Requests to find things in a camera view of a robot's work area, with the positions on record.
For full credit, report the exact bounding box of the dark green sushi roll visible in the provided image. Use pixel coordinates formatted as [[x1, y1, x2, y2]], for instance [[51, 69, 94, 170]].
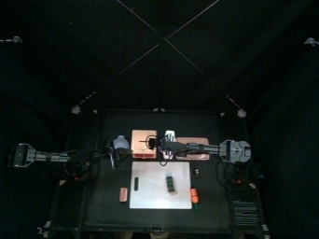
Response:
[[164, 175, 178, 193]]

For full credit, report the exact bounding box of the pink rectangular plate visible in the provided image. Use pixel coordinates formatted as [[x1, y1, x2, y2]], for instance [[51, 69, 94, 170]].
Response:
[[175, 136, 212, 162]]

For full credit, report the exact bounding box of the white cutting board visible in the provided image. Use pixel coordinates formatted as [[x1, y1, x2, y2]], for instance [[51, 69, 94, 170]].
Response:
[[128, 161, 194, 210]]

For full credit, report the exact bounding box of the wooden block with slot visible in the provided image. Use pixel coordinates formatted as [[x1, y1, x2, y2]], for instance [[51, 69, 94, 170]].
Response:
[[131, 129, 160, 160]]

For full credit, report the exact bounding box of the clear plastic bottle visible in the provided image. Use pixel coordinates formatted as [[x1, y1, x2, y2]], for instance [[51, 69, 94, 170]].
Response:
[[112, 134, 130, 150]]

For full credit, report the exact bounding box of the pink toy food piece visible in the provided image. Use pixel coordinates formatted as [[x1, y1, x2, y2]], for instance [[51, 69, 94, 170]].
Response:
[[119, 187, 130, 204]]

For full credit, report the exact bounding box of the orange toy carrot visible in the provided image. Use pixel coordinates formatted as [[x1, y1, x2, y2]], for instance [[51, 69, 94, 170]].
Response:
[[190, 188, 200, 214]]

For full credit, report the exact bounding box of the black panel with white text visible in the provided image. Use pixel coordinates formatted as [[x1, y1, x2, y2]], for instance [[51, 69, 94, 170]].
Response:
[[230, 190, 261, 232]]

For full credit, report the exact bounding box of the white table edge clamp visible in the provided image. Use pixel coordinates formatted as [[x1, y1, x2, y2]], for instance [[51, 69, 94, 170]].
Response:
[[261, 225, 273, 239], [36, 220, 54, 236]]

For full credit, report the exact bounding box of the grey camera cable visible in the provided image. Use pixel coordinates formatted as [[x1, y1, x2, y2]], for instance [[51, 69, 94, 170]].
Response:
[[158, 151, 172, 166]]

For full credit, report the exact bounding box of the thin frame cord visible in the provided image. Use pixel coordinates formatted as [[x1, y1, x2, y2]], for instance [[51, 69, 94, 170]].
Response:
[[116, 0, 247, 111], [76, 0, 220, 108]]

